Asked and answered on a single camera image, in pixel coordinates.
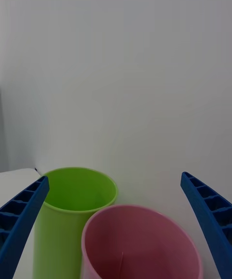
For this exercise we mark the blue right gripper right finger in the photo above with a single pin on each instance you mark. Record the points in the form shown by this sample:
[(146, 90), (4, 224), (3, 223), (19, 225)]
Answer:
[(212, 221)]

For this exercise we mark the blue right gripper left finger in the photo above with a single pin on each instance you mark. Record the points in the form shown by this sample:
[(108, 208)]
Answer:
[(21, 218)]

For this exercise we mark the green plastic waste bin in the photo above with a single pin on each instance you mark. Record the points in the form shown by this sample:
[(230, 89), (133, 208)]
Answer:
[(60, 235)]

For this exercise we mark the pink plastic waste bin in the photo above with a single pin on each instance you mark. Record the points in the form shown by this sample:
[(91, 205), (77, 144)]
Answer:
[(145, 242)]

